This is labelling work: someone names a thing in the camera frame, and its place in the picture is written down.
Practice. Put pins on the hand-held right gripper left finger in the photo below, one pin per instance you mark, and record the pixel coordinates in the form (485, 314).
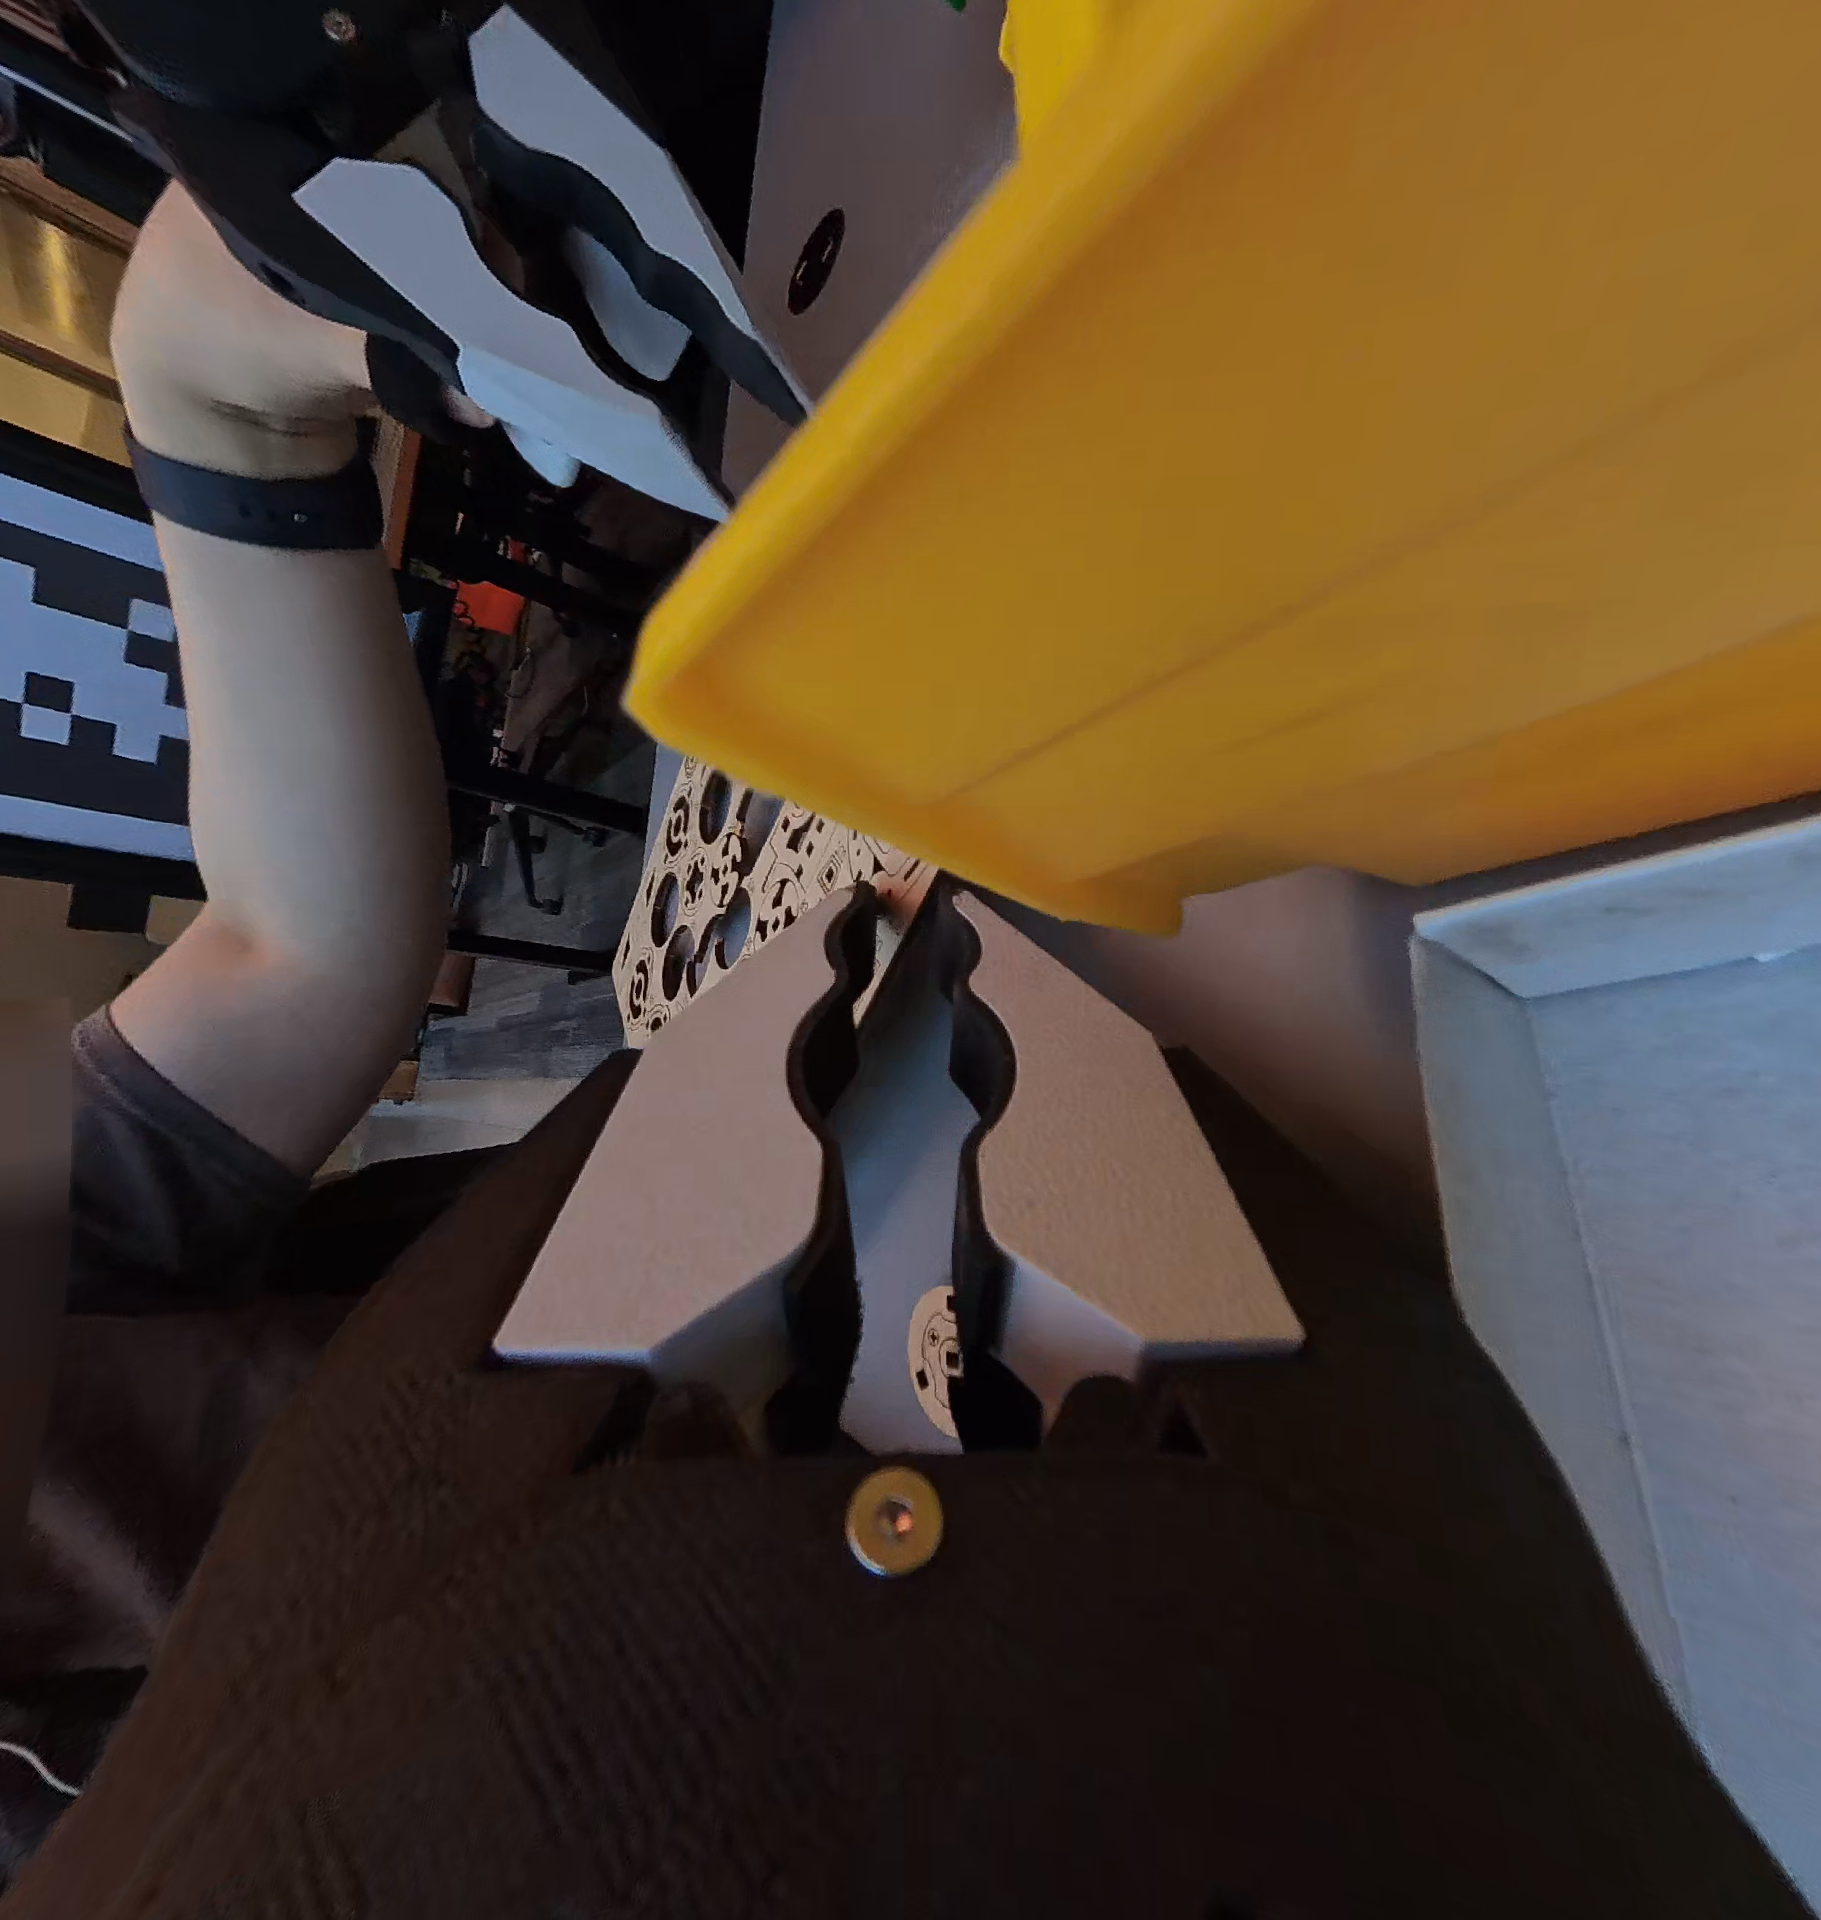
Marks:
(654, 1199)

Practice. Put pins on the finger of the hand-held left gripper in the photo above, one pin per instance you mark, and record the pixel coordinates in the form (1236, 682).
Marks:
(400, 224)
(595, 120)

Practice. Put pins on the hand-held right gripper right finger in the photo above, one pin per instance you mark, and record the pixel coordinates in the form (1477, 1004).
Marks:
(1151, 1199)

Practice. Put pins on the small wooden wheel disc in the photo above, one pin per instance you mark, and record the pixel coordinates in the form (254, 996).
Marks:
(932, 1350)

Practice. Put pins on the laser-cut wooden parts sheet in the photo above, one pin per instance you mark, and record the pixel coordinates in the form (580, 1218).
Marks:
(761, 923)

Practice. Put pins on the person's left forearm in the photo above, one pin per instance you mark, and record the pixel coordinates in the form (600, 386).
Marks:
(295, 749)

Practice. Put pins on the black desk grommet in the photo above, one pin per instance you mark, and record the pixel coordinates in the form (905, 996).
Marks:
(816, 259)

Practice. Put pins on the person's left hand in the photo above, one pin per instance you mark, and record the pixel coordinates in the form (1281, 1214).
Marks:
(204, 347)

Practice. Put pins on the black wrist band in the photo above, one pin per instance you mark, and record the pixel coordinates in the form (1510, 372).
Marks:
(252, 503)

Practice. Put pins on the person's t-shirt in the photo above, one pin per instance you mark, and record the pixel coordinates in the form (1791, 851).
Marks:
(160, 1185)

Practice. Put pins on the white cardboard box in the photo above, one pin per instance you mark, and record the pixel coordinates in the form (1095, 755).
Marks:
(1675, 1199)

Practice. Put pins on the framed marker sign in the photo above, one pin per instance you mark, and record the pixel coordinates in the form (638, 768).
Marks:
(70, 674)

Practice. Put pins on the yellow plastic bin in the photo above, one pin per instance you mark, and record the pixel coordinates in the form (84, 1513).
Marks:
(1299, 452)

